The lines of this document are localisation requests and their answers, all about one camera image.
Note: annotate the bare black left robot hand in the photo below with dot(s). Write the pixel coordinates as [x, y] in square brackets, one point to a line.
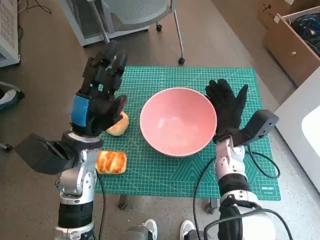
[100, 107]

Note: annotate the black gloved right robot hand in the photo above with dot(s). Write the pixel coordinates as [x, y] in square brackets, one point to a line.
[227, 110]

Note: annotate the round toy bread bun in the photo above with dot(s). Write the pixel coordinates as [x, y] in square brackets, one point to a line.
[120, 127]

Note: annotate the pink bowl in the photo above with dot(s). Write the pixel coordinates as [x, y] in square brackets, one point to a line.
[175, 120]

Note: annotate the rectangular striped toy bread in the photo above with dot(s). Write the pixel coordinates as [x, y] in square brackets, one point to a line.
[112, 161]

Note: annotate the white rounded object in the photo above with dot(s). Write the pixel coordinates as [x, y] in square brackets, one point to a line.
[312, 125]

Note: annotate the green cutting mat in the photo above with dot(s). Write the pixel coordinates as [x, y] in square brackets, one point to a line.
[155, 175]

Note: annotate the person's foot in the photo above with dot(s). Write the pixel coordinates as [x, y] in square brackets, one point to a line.
[7, 97]

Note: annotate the black table leg caster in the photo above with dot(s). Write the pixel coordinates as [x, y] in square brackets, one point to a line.
[123, 203]
[212, 206]

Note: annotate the black caster wheel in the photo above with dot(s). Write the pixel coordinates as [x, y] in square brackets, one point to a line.
[7, 147]

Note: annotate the grey mesh office chair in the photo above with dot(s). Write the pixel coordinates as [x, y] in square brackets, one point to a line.
[140, 12]

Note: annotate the cardboard box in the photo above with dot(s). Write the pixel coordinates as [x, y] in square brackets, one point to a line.
[270, 12]

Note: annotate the white perforated appliance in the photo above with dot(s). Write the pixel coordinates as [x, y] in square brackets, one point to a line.
[7, 25]

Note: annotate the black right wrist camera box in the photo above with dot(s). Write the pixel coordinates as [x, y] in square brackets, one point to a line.
[260, 125]

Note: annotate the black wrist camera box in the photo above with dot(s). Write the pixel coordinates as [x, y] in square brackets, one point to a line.
[37, 155]
[260, 125]

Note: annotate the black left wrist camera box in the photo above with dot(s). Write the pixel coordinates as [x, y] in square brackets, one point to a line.
[37, 155]

